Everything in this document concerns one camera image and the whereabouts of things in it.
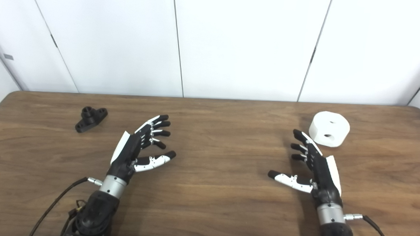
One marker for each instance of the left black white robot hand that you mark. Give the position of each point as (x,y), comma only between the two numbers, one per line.
(126,153)

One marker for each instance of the small gray wall label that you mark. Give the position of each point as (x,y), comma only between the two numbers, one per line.
(8,56)

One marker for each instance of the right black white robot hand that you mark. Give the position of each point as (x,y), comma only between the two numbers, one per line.
(323,174)

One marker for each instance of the round white plastic piece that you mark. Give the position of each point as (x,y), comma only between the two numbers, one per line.
(330,129)

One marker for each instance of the black plastic holder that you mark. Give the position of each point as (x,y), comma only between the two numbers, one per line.
(87,120)

